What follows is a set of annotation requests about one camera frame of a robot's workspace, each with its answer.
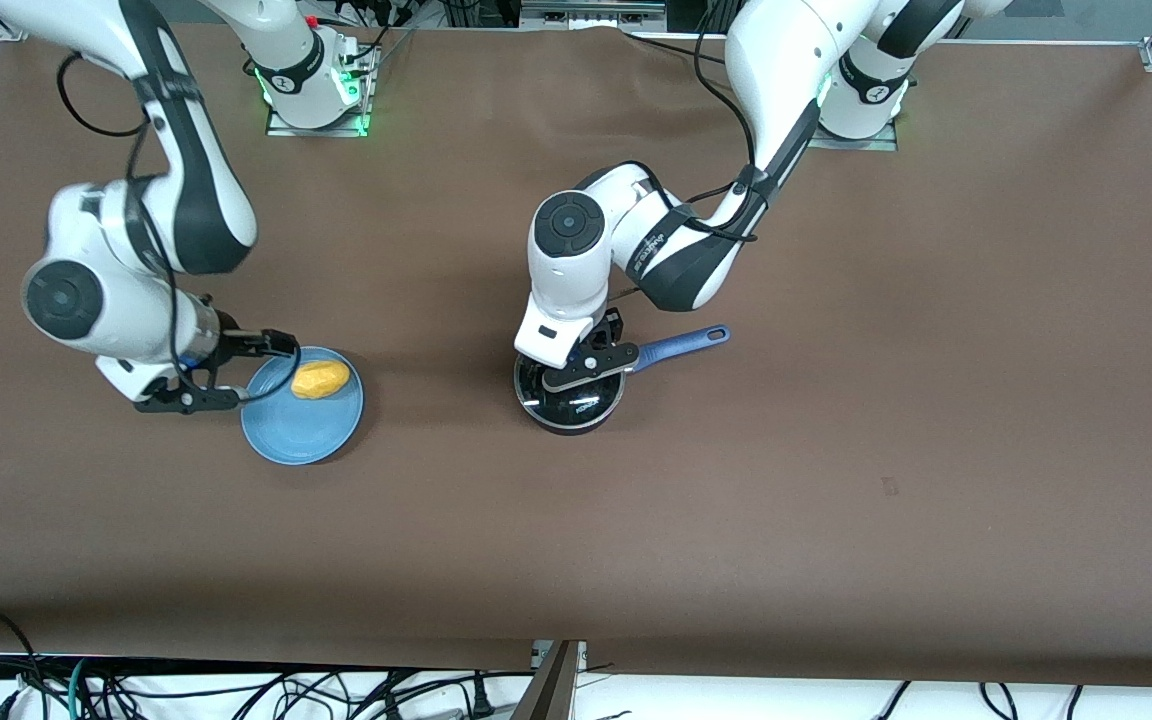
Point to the blue round plate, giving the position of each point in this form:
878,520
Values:
296,430

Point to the grey metal post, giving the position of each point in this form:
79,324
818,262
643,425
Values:
551,685

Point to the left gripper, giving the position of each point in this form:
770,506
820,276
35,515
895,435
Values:
612,325

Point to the brown table cover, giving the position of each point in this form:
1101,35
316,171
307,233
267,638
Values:
636,550

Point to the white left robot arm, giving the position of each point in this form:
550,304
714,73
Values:
796,60

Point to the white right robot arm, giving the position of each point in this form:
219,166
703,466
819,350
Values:
196,190

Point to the grey metal frame bar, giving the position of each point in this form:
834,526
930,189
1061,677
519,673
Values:
591,12

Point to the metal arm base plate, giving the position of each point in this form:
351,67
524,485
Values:
281,125
861,143

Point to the yellow potato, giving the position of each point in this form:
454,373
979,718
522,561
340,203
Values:
320,379

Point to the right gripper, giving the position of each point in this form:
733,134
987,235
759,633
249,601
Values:
228,345

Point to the glass lid with blue knob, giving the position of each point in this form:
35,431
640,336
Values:
576,405

